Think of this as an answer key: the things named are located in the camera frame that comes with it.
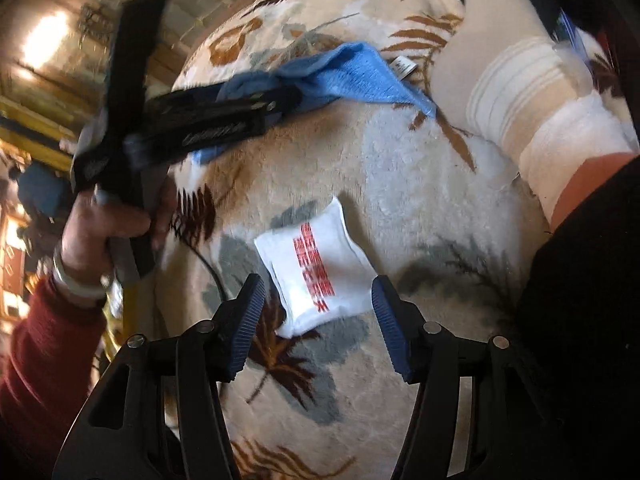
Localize blue and white packet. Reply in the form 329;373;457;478
552;7;608;68

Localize thin black cable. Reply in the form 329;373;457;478
180;232;228;306

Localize dark blue object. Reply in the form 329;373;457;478
17;165;71;221

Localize person's left forearm red sleeve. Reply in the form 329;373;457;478
0;275;121;480

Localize white packet with red print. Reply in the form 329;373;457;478
253;196;377;339

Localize black pants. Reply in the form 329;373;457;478
515;0;640;480

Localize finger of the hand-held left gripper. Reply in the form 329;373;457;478
245;85;301;131

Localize person's left hand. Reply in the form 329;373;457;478
55;175;178;291

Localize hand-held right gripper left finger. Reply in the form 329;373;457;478
52;275;266;480

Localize blue towel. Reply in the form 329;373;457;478
192;42;436;166

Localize person's foot in beige sock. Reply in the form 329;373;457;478
430;0;640;233

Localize white bracelet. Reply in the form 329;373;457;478
52;245;108;301

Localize leaf printed blanket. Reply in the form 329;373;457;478
150;0;556;480

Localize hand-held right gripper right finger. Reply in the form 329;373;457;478
371;276;566;480

